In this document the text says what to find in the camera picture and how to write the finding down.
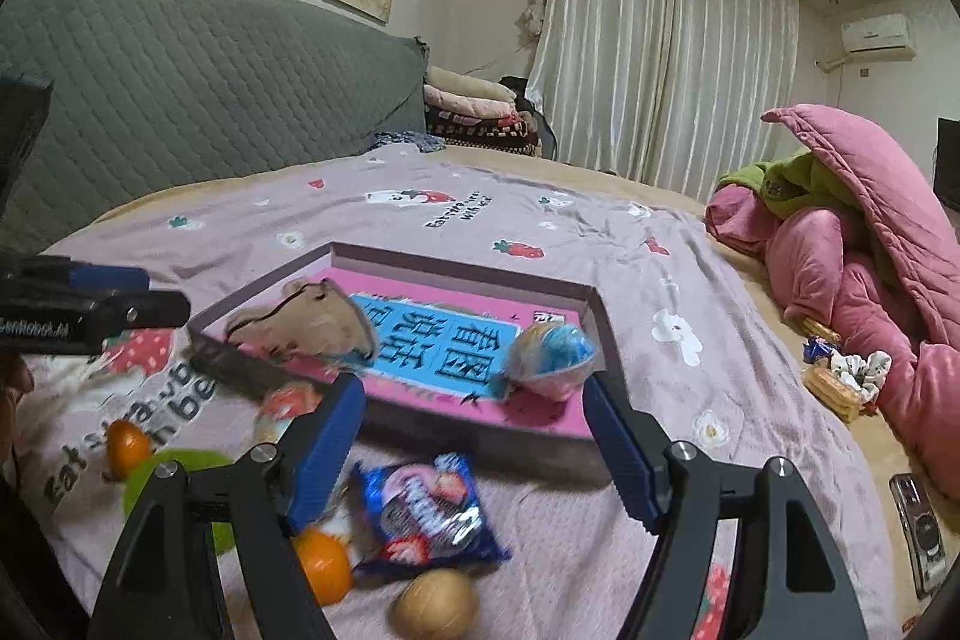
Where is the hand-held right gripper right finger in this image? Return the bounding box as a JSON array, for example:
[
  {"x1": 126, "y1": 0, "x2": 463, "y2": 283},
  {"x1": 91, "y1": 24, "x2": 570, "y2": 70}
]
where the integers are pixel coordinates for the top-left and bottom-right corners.
[{"x1": 581, "y1": 374, "x2": 871, "y2": 640}]

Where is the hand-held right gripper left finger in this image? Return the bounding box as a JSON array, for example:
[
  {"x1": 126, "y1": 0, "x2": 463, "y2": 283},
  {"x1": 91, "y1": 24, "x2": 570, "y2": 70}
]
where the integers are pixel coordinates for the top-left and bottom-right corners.
[{"x1": 88, "y1": 374, "x2": 368, "y2": 640}]

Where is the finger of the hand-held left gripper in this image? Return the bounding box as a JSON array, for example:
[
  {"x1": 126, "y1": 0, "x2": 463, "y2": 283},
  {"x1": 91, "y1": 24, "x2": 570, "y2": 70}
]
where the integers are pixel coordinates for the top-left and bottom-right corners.
[
  {"x1": 71, "y1": 290, "x2": 192, "y2": 332},
  {"x1": 7, "y1": 261, "x2": 151, "y2": 298}
]

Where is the clear candy packet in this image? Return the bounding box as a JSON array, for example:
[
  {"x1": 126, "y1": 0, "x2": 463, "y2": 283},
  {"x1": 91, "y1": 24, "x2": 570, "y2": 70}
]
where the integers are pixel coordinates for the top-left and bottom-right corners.
[{"x1": 253, "y1": 383, "x2": 325, "y2": 446}]

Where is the orange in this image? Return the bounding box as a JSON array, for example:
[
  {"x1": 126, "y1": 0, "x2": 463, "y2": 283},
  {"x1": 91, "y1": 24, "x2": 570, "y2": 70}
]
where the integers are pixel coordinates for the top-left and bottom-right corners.
[
  {"x1": 103, "y1": 419, "x2": 153, "y2": 482},
  {"x1": 292, "y1": 529, "x2": 355, "y2": 607}
]

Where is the blue toy ball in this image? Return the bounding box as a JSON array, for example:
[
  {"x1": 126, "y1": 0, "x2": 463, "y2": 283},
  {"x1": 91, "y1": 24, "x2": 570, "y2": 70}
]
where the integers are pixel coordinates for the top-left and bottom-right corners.
[{"x1": 504, "y1": 321, "x2": 601, "y2": 402}]

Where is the green knitted scrunchie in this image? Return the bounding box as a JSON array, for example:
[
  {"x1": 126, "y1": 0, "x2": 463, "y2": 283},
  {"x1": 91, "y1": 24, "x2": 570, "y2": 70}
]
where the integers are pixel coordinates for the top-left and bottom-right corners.
[{"x1": 122, "y1": 449, "x2": 241, "y2": 555}]

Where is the shallow grey box pink inside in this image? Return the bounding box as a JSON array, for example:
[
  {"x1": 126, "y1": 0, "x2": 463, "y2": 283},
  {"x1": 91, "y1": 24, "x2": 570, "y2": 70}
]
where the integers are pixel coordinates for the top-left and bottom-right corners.
[{"x1": 186, "y1": 241, "x2": 623, "y2": 446}]

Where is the walnut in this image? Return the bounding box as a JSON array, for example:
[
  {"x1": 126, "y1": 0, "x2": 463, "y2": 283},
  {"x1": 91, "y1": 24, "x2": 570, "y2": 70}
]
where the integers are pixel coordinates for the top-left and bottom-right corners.
[{"x1": 388, "y1": 569, "x2": 481, "y2": 640}]

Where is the blue cookie packet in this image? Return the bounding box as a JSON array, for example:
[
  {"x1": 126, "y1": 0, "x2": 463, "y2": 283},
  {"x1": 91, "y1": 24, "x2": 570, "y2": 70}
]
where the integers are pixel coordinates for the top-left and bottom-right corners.
[{"x1": 351, "y1": 452, "x2": 511, "y2": 573}]

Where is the beige mesh bag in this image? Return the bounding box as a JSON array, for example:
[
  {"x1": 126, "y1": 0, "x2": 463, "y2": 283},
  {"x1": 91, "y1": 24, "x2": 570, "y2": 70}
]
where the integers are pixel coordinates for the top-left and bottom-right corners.
[{"x1": 225, "y1": 278, "x2": 380, "y2": 365}]

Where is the grey quilted headboard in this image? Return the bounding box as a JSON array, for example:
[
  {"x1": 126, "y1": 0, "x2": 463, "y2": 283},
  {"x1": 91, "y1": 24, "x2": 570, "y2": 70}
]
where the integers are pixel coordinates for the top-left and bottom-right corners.
[{"x1": 0, "y1": 0, "x2": 430, "y2": 236}]

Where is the blue candy wrapper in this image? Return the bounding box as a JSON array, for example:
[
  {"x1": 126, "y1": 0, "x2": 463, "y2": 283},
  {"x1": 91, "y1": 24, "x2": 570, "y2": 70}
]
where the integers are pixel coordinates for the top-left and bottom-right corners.
[{"x1": 802, "y1": 336, "x2": 845, "y2": 365}]

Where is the white patterned scrunchie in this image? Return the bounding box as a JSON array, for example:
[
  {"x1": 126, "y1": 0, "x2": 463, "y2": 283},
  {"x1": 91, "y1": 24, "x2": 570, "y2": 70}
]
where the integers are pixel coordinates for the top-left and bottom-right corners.
[{"x1": 829, "y1": 351, "x2": 893, "y2": 405}]

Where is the pink quilt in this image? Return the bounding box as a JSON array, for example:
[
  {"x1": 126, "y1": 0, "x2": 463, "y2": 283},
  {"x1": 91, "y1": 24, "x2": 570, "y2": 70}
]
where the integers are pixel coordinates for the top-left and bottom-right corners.
[{"x1": 705, "y1": 104, "x2": 960, "y2": 521}]

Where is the black mobile phone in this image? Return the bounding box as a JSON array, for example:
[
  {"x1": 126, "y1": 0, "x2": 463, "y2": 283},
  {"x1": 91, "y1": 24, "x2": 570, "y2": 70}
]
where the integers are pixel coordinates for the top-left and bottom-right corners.
[{"x1": 889, "y1": 473, "x2": 947, "y2": 600}]

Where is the blue grey cloth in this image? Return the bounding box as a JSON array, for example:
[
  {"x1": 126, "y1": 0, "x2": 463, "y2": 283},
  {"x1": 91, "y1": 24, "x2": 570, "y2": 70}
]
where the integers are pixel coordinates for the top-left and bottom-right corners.
[{"x1": 371, "y1": 130, "x2": 447, "y2": 154}]

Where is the green blanket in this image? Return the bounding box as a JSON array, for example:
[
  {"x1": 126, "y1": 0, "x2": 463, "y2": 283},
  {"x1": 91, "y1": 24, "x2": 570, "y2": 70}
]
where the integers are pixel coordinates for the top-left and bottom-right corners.
[{"x1": 716, "y1": 151, "x2": 901, "y2": 281}]

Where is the dark cloth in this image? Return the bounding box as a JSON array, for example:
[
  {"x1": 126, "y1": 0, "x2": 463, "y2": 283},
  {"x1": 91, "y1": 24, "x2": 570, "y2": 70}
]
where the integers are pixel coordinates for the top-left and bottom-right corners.
[{"x1": 499, "y1": 76, "x2": 560, "y2": 161}]

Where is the patterned folded blanket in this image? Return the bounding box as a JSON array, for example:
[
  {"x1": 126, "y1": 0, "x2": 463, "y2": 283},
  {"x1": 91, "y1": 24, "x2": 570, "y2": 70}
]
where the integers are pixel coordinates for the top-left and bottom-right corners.
[{"x1": 427, "y1": 113, "x2": 541, "y2": 157}]

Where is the pink folded blanket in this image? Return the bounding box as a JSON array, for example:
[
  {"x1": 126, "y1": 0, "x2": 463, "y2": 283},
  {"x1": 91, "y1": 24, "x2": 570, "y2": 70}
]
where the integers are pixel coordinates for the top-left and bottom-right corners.
[{"x1": 424, "y1": 89, "x2": 520, "y2": 121}]

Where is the beige folded blanket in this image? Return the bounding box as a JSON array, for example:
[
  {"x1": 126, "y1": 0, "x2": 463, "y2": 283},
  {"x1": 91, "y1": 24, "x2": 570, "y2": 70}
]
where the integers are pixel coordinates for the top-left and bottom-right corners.
[{"x1": 426, "y1": 66, "x2": 518, "y2": 101}]

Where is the white curtain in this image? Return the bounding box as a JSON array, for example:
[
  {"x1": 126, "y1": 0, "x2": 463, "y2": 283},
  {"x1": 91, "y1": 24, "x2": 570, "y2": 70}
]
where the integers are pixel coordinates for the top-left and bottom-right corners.
[{"x1": 525, "y1": 0, "x2": 802, "y2": 206}]

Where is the black television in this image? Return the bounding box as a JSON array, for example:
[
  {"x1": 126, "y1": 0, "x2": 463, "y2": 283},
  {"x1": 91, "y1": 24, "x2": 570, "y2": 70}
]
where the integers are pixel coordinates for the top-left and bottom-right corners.
[{"x1": 934, "y1": 117, "x2": 960, "y2": 217}]

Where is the white air conditioner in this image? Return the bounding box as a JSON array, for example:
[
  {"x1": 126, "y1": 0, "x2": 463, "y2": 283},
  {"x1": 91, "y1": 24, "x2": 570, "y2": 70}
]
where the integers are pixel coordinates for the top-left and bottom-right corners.
[{"x1": 840, "y1": 14, "x2": 917, "y2": 60}]

